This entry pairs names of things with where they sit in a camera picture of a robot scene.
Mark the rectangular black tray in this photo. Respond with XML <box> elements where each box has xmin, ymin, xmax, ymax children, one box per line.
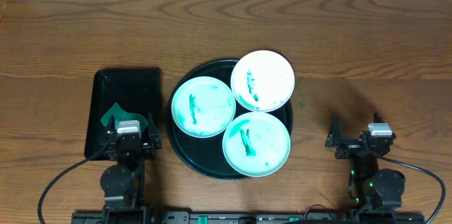
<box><xmin>84</xmin><ymin>68</ymin><xmax>161</xmax><ymax>158</ymax></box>

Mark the green sponge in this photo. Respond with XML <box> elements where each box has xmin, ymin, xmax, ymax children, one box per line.
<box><xmin>100</xmin><ymin>103</ymin><xmax>148</xmax><ymax>132</ymax></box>

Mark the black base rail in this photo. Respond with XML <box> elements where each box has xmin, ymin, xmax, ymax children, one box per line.
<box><xmin>70</xmin><ymin>210</ymin><xmax>427</xmax><ymax>224</ymax></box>

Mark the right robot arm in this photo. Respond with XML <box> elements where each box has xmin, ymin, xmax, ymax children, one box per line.
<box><xmin>325</xmin><ymin>113</ymin><xmax>405</xmax><ymax>223</ymax></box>

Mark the mint green plate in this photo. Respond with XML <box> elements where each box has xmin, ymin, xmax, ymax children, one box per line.
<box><xmin>170</xmin><ymin>76</ymin><xmax>236</xmax><ymax>138</ymax></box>
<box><xmin>222</xmin><ymin>112</ymin><xmax>291</xmax><ymax>177</ymax></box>

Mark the white plate with green smear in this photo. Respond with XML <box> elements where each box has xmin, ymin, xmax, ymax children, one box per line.
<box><xmin>230</xmin><ymin>50</ymin><xmax>295</xmax><ymax>112</ymax></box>

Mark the round black tray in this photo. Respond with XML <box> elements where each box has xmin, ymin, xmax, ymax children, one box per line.
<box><xmin>167</xmin><ymin>59</ymin><xmax>293</xmax><ymax>179</ymax></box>

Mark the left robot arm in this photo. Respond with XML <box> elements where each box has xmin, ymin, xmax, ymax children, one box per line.
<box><xmin>100</xmin><ymin>114</ymin><xmax>162</xmax><ymax>223</ymax></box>

